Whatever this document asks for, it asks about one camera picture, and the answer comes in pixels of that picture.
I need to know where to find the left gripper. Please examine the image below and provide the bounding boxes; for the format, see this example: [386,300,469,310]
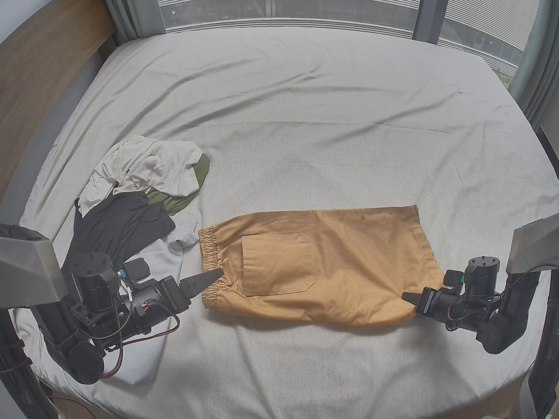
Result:
[130,270,224,329]

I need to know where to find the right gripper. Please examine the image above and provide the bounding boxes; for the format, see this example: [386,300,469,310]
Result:
[401,286,460,324]

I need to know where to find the tan shorts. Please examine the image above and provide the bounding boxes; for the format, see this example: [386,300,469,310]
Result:
[197,205,446,326]

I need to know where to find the bed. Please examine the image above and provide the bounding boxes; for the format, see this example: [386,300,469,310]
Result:
[0,0,559,419]

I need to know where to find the pale grey garment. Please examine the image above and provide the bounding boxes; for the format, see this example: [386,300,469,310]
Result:
[12,227,198,386]

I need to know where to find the black garment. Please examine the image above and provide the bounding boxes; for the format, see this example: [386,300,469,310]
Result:
[66,191,176,272]

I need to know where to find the green garment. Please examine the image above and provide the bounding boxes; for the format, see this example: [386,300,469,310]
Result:
[146,153,211,216]

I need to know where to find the cream garment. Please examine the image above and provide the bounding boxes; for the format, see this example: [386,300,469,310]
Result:
[80,135,204,215]

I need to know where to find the blue-green curtain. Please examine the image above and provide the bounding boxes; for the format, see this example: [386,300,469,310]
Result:
[509,0,559,124]
[94,0,168,42]

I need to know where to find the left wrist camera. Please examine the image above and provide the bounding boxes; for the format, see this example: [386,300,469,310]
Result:
[123,258,152,281]

